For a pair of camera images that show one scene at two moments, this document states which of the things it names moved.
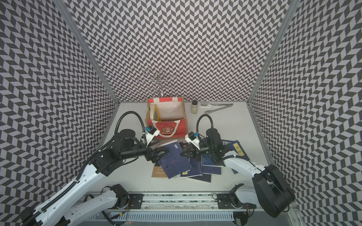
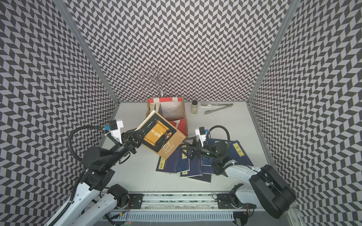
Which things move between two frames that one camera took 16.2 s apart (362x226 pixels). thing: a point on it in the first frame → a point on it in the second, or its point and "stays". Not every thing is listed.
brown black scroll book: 158,171 → 162,135
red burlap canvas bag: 168,115 stays
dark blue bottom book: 206,177 stays
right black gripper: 193,150 stays
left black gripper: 155,157 → 130,141
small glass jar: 194,107 stays
